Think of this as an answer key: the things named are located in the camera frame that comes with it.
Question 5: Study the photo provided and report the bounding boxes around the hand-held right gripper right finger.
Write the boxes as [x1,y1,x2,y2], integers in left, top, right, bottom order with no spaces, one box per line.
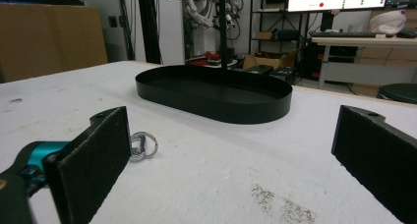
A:
[330,104,417,224]

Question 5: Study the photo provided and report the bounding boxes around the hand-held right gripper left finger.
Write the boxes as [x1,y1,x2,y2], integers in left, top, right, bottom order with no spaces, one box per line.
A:
[42,105,132,224]

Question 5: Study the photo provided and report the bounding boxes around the teal keychain with silver ring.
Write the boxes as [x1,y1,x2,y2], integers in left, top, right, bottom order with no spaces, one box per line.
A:
[0,131,159,198]

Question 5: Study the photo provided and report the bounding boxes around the black two-tier oval tray stand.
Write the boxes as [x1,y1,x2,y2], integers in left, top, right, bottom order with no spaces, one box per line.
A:
[135,0,293,125]

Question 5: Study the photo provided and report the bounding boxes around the black round stool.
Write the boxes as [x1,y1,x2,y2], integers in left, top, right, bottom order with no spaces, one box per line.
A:
[377,83,417,105]

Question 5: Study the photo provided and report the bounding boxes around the white desk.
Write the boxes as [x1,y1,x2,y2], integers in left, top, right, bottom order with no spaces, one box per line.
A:
[310,36,417,90]

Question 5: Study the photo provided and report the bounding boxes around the black computer mouse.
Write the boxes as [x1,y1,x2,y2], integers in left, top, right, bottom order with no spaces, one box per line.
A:
[395,30,417,39]

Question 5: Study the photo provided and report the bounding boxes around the black keyboard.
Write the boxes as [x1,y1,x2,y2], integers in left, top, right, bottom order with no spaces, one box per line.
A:
[309,30,379,39]

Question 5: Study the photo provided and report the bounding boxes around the brown cardboard sheet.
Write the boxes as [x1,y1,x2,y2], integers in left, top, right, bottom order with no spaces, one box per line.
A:
[0,2,109,84]

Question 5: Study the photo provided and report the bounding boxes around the white cap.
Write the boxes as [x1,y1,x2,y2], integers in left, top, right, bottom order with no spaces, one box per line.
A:
[369,9,408,35]

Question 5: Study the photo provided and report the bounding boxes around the open cardboard box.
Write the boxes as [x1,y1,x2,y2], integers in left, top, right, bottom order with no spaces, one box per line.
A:
[242,48,300,71]

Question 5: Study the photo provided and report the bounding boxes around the red tool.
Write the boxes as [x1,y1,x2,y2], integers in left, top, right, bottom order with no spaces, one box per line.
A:
[204,50,222,62]

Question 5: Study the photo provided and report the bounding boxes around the black metal shelf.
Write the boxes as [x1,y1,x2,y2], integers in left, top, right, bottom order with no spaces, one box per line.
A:
[248,0,301,55]

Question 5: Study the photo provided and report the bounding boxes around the black metal frame post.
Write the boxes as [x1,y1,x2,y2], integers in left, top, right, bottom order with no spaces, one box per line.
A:
[133,0,162,65]

